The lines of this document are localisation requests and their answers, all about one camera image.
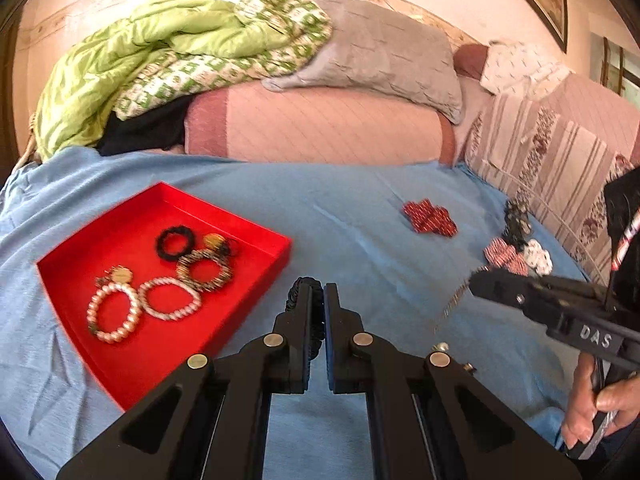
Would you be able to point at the grey pillow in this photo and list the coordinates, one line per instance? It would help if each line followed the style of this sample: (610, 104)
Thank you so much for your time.
(380, 50)

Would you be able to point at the striped floral pillow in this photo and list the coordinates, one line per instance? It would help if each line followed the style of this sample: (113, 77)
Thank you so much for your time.
(550, 160)

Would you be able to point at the dark patterned scrunchie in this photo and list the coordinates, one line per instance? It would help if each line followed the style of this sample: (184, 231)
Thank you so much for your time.
(515, 227)

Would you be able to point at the white scrunchie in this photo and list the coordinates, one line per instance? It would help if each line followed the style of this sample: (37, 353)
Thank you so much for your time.
(539, 257)

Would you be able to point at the pink bolster cushion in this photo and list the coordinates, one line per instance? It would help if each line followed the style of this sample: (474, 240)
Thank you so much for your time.
(310, 125)

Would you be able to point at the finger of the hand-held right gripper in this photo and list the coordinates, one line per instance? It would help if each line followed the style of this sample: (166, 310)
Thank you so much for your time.
(505, 287)
(575, 292)

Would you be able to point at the white printed cloth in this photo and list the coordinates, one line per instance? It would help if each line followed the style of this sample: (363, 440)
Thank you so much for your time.
(520, 67)

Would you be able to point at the red checkered scrunchie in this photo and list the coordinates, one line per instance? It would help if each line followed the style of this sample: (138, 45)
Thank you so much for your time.
(505, 255)

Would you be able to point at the black cloth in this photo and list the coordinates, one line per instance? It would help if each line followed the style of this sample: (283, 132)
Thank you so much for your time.
(145, 130)

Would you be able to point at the green and white patterned quilt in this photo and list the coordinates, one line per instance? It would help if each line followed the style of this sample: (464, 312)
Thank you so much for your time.
(200, 72)

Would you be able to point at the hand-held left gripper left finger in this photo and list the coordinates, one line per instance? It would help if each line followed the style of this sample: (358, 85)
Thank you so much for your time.
(305, 340)

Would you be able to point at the green duvet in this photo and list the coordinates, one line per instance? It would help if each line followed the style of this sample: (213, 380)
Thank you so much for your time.
(100, 75)

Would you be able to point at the window with dark frame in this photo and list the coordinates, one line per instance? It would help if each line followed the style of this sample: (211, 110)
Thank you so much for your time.
(612, 62)

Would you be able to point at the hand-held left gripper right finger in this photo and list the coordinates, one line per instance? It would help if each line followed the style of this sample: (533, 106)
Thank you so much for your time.
(328, 320)

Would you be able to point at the blue bed sheet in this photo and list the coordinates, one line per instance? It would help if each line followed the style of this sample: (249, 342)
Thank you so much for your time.
(350, 220)

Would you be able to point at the red jewelry tray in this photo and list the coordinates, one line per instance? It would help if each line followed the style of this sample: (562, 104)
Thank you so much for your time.
(125, 240)

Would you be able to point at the person's right hand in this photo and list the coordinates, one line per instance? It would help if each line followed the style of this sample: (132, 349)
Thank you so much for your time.
(575, 410)

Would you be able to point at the maroon pillow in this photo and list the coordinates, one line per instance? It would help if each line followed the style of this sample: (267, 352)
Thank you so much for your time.
(470, 60)

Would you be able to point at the light wooden headboard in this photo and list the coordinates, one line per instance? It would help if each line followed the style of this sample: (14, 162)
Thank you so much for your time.
(60, 17)

